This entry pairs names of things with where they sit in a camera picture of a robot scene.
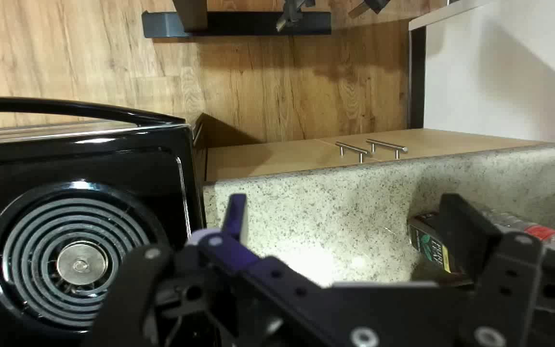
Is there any metal cabinet door handle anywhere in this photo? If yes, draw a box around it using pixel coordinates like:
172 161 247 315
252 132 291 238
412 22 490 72
364 136 411 161
335 140 374 163

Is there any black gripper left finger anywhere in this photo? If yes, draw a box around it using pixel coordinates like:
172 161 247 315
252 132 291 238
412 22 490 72
83 190 333 347

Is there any wooden lower cabinet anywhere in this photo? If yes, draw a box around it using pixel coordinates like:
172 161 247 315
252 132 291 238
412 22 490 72
199 126 543 184

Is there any black electric stove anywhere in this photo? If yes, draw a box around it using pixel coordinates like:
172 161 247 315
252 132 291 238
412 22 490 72
0 94 206 347

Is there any dark sauce bottle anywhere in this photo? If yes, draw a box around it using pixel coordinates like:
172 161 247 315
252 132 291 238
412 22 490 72
407 209 466 284

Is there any red label water bottle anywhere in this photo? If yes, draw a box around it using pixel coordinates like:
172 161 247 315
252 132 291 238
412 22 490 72
495 215 555 257

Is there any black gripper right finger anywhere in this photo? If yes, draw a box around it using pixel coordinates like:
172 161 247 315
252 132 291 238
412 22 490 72
436 190 549 347

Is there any large coil burner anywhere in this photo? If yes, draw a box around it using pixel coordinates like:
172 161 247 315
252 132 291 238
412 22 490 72
0 180 168 331

